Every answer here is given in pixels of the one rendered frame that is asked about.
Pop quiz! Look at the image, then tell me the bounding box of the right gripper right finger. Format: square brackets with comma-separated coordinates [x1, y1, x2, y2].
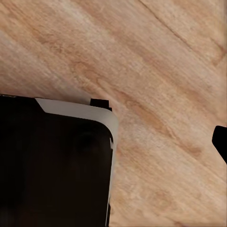
[212, 126, 227, 164]

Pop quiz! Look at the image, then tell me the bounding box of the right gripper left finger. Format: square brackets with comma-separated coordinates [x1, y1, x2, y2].
[0, 126, 25, 183]

